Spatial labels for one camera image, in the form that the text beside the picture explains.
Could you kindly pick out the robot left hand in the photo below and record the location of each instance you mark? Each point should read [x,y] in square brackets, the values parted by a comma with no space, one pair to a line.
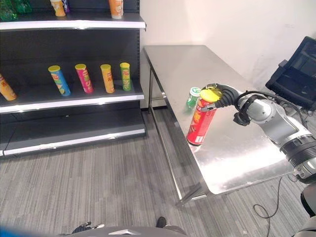
[86,226]

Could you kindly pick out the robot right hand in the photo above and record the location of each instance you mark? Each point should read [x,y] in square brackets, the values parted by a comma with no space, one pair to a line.
[225,96]

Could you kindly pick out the red chip can yellow lid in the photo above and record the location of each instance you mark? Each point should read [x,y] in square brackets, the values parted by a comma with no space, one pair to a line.
[201,121]

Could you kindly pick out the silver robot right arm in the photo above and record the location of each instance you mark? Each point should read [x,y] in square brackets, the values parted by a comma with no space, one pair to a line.
[276,123]

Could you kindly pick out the steel table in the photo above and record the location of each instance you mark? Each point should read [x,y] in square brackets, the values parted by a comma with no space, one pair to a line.
[212,118]

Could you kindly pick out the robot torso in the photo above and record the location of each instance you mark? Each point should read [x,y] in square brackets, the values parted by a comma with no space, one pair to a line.
[123,232]

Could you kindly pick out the black monitor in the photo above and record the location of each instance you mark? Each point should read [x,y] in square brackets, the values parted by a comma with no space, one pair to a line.
[295,74]

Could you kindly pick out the robot dark foot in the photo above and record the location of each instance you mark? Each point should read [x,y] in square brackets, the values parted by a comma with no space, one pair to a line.
[161,222]

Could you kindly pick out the green chip can yellow lid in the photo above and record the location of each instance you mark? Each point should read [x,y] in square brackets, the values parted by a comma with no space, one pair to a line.
[126,77]

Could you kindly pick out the orange chip can yellow lid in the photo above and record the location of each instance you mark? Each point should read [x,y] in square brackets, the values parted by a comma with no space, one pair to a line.
[107,78]

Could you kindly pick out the pink chip can yellow lid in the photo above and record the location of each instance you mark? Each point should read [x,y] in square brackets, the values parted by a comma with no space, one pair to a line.
[84,78]

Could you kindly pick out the black shelf unit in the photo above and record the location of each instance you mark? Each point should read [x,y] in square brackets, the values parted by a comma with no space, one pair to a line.
[69,81]

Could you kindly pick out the blue chip can yellow lid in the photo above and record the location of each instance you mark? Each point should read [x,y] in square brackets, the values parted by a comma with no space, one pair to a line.
[59,80]

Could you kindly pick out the purple chip can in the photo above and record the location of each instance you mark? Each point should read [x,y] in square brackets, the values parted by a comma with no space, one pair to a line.
[66,5]

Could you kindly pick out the green snack bag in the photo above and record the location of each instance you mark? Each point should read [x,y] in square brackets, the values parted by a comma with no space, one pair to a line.
[7,11]
[24,6]

